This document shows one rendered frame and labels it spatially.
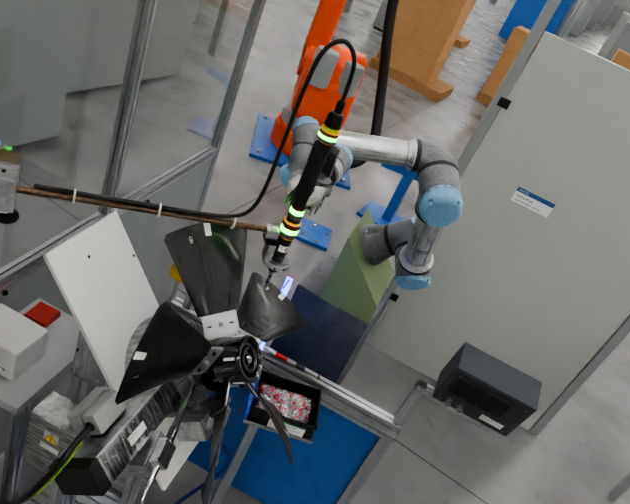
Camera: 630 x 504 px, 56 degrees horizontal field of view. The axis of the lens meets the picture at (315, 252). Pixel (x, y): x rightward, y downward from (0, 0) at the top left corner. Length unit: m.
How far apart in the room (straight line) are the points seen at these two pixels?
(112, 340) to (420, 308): 2.29
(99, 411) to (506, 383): 1.14
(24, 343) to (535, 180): 2.37
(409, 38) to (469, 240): 6.38
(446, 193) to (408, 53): 7.80
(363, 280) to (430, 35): 7.43
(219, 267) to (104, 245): 0.29
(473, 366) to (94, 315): 1.08
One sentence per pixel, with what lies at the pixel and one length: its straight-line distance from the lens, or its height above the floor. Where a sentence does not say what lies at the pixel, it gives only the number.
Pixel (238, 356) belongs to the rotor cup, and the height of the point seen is 1.25.
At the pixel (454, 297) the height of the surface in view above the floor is 0.58.
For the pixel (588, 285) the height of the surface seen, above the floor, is 1.02.
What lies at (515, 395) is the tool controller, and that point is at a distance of 1.88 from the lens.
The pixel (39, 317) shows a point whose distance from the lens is 1.97.
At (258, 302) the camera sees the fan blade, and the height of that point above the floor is 1.20.
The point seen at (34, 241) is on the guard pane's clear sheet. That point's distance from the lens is 1.97.
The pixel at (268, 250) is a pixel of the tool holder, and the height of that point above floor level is 1.49.
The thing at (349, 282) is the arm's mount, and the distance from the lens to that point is 2.10.
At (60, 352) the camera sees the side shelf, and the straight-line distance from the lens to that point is 1.91.
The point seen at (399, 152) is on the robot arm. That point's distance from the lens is 1.71.
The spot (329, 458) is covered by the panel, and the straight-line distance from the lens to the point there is 2.30.
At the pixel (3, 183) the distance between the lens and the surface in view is 1.26.
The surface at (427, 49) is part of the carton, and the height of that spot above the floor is 0.59.
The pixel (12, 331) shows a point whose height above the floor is 0.97.
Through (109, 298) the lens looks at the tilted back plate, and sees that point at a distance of 1.54.
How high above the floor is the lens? 2.26
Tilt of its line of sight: 32 degrees down
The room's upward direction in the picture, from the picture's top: 24 degrees clockwise
